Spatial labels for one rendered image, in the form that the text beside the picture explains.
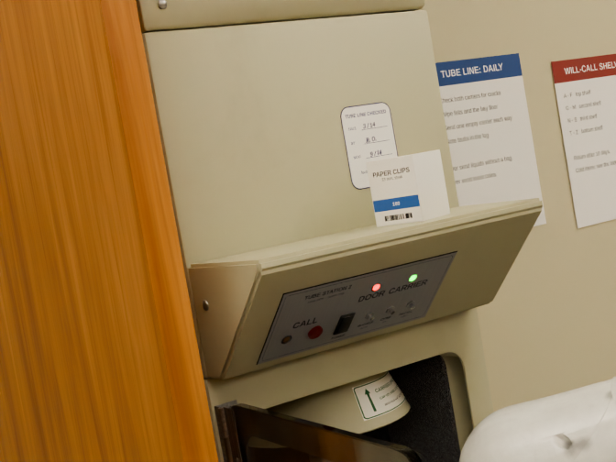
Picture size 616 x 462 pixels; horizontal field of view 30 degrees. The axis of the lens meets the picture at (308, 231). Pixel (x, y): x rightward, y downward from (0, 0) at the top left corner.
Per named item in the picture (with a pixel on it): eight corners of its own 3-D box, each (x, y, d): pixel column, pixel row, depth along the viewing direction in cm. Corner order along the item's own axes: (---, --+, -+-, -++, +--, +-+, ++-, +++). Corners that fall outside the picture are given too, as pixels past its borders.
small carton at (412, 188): (376, 227, 105) (365, 162, 104) (404, 219, 109) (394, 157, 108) (423, 221, 102) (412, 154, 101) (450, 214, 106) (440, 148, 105)
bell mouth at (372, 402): (208, 436, 120) (198, 385, 120) (342, 394, 130) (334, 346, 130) (303, 455, 105) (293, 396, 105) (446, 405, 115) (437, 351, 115)
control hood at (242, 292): (203, 379, 99) (183, 265, 98) (478, 302, 117) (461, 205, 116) (277, 388, 89) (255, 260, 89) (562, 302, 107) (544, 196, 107)
